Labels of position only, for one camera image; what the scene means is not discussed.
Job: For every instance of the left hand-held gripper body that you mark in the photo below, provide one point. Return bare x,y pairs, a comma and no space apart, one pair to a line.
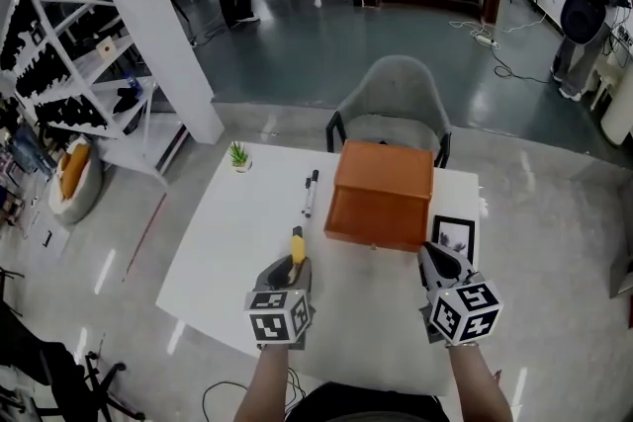
277,318

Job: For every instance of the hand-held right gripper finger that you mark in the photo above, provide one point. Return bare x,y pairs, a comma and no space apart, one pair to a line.
425,267
445,262

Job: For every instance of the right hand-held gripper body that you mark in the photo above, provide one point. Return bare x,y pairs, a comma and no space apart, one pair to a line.
465,311

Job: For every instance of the orange box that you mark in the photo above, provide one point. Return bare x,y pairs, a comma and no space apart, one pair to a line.
381,193

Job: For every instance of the person's right forearm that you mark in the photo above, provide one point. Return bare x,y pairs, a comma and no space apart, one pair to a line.
477,385

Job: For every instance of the person's left forearm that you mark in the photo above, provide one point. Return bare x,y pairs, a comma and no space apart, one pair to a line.
262,385

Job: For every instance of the black and white marker pen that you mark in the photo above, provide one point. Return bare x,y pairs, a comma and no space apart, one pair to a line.
310,195

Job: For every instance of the small potted green plant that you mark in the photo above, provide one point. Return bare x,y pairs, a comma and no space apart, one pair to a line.
241,158

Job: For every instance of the person's black clothing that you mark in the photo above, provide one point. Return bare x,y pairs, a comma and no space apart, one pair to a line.
366,405

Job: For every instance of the grey upholstered chair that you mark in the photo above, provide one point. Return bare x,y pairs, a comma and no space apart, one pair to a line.
395,104

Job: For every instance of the grey beanbag seat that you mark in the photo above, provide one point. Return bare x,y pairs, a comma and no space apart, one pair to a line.
81,197

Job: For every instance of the white metal shelf rack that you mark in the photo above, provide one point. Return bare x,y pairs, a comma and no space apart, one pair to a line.
123,128

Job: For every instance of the white power strip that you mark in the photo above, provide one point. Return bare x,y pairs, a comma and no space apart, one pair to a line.
484,40

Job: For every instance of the orange cushion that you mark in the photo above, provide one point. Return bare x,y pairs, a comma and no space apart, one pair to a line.
74,170

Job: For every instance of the white rounded counter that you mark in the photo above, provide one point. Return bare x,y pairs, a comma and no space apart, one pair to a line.
620,104

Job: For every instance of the blue bottle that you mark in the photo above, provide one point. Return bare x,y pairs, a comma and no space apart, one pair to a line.
133,84

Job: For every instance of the black office chair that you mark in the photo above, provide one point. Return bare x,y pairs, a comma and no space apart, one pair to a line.
44,370

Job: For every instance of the white stool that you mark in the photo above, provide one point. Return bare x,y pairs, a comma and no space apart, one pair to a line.
604,79

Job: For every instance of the group of black devices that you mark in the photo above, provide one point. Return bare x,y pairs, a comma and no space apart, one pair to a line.
44,79

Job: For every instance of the black picture frame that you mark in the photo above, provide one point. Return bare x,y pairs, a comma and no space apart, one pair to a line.
455,232

